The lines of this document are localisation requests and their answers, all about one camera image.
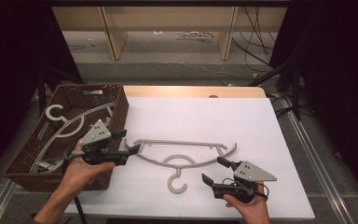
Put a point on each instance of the black curtain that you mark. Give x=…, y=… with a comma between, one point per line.
x=338, y=77
x=12, y=62

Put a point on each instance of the grey plastic clothes hanger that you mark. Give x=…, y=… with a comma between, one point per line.
x=52, y=165
x=64, y=120
x=180, y=143

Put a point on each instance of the yellow tape piece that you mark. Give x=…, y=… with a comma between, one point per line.
x=254, y=75

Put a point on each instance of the small white plastic piece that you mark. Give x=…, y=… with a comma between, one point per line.
x=158, y=32

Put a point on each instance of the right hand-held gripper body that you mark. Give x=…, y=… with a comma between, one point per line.
x=248, y=174

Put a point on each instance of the person's right hand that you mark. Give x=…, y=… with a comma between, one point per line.
x=251, y=211

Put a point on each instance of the person's left hand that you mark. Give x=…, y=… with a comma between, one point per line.
x=80, y=174

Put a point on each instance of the white table cover sheet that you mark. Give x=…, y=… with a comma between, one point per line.
x=205, y=118

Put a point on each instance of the black stand legs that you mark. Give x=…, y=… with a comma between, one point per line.
x=293, y=87

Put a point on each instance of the dark round table cap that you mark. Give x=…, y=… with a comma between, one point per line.
x=213, y=96

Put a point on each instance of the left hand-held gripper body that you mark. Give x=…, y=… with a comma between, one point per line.
x=96, y=135

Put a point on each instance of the white plastic pile on floor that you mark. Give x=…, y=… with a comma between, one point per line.
x=194, y=35

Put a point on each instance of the brown woven basket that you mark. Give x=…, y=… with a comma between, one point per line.
x=84, y=96

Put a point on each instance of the beige wooden shelf unit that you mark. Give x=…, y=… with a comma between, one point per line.
x=167, y=18

